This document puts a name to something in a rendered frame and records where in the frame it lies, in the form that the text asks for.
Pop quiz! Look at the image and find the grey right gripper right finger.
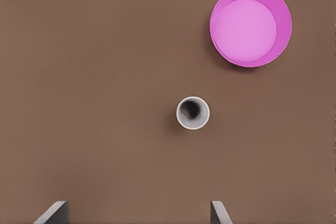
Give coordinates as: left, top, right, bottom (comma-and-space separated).
211, 200, 233, 224

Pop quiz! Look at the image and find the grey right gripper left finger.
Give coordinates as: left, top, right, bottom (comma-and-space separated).
33, 200, 70, 224

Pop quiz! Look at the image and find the white IKEA cup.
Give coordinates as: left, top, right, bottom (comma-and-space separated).
175, 96, 211, 131

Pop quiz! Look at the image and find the pink round tray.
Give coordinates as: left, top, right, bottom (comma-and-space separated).
209, 0, 292, 68

